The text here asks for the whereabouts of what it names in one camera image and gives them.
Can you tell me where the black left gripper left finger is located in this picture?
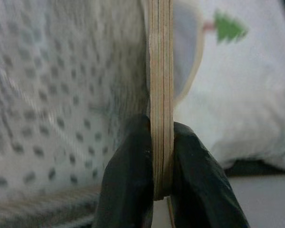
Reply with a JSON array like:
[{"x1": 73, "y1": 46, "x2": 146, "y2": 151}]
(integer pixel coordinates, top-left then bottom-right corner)
[{"x1": 92, "y1": 114, "x2": 155, "y2": 228}]

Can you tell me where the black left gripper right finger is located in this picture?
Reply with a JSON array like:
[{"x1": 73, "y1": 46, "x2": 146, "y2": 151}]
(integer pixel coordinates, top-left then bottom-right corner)
[{"x1": 171, "y1": 121, "x2": 250, "y2": 228}]

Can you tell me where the white pillow with green tree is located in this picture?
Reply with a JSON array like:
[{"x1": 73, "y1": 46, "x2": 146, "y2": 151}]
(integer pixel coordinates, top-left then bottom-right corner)
[{"x1": 172, "y1": 0, "x2": 285, "y2": 173}]

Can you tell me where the blue yellow children's board book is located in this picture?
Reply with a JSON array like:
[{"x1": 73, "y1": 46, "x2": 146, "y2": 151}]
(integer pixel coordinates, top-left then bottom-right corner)
[{"x1": 144, "y1": 0, "x2": 176, "y2": 228}]

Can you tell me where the white quilted dotted mattress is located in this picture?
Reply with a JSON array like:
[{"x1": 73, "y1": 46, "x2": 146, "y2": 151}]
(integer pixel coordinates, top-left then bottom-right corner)
[{"x1": 0, "y1": 0, "x2": 153, "y2": 228}]

